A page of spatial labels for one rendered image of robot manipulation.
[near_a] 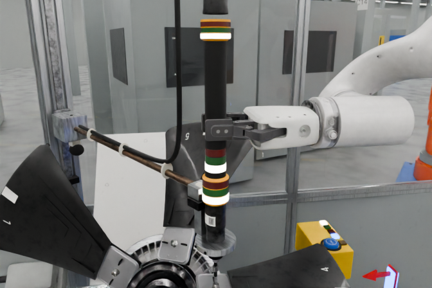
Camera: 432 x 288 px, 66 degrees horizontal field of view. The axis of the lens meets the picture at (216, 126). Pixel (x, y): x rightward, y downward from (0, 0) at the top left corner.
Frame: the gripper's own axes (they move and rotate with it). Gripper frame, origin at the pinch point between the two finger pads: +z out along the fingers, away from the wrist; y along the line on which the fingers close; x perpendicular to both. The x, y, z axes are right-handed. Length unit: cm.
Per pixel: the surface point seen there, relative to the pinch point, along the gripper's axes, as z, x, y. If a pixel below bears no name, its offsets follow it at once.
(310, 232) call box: -34, -42, 31
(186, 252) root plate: 4.8, -23.7, 2.3
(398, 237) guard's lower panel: -97, -75, 70
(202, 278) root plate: 1.8, -30.2, 3.0
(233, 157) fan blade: -5.2, -9.4, 10.5
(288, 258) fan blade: -16.3, -30.3, 6.6
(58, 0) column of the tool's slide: 37, 24, 58
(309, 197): -52, -51, 70
